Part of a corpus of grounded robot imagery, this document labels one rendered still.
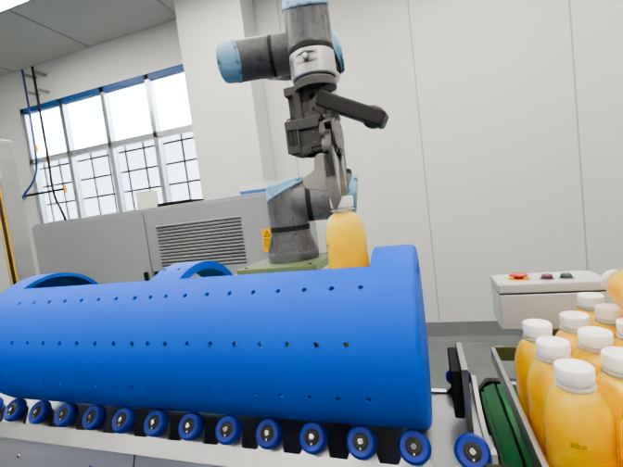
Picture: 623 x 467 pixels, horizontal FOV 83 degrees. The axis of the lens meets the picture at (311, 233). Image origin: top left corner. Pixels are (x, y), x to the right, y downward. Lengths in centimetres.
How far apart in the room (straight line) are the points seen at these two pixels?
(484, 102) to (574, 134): 71
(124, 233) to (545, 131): 329
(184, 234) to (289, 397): 202
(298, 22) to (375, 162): 272
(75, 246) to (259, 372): 271
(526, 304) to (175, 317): 69
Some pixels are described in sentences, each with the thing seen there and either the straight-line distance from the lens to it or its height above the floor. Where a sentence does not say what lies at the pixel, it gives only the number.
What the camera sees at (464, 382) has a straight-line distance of 60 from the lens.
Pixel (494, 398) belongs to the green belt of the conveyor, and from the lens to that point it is 84.
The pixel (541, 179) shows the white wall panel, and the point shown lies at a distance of 341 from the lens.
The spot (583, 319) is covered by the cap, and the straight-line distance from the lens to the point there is 69.
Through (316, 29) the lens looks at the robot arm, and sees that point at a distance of 63.
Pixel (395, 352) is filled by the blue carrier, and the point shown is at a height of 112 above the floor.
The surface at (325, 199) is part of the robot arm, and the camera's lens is 96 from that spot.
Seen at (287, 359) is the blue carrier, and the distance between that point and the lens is 53.
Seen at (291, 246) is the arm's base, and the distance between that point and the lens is 97.
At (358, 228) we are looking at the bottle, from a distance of 57.
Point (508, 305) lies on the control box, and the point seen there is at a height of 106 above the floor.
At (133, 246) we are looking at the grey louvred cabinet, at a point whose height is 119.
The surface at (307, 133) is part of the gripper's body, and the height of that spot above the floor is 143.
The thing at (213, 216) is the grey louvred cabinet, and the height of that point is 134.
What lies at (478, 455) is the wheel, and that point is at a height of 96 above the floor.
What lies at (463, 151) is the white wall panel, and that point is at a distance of 331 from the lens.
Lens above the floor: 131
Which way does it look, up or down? 4 degrees down
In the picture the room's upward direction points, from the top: 7 degrees counter-clockwise
